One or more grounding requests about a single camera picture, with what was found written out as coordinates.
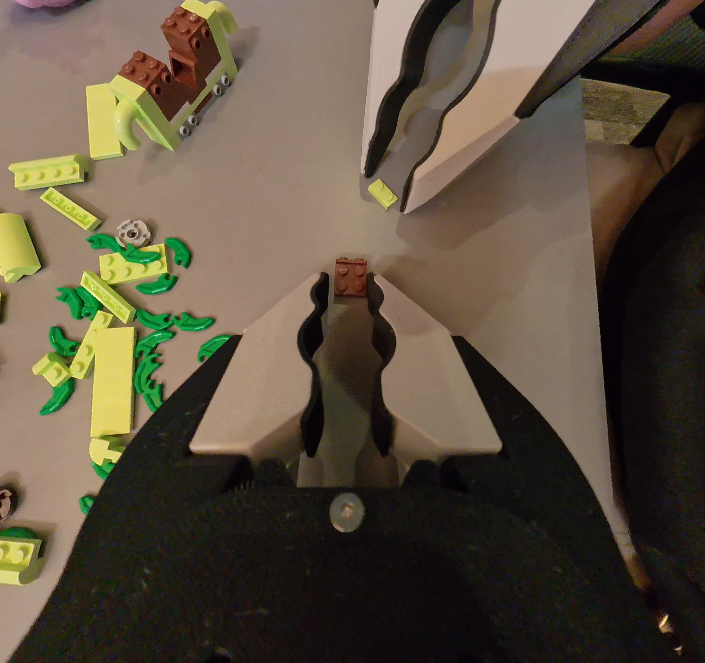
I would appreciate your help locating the person's right forearm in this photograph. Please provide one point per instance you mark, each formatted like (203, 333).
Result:
(661, 85)

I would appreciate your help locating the brown and lime brick model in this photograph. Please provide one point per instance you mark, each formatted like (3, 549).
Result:
(182, 41)

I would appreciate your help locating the grey round plate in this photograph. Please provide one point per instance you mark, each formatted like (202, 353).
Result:
(124, 229)

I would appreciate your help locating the small lime plate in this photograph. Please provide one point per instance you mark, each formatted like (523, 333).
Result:
(383, 194)

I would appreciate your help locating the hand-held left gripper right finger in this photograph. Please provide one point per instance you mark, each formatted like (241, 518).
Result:
(440, 393)

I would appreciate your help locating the scattered lime bricks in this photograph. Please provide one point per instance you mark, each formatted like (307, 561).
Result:
(113, 382)

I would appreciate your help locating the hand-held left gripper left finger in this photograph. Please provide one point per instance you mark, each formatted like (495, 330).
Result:
(259, 393)

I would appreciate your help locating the scattered green leaf pieces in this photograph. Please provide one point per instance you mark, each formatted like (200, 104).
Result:
(157, 286)

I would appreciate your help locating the dark round brick piece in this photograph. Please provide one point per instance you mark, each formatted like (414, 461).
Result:
(5, 503)

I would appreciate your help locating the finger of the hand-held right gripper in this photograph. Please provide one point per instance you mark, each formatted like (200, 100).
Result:
(523, 57)
(396, 41)

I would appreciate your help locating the brown square brick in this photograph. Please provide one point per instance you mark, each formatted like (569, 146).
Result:
(351, 280)

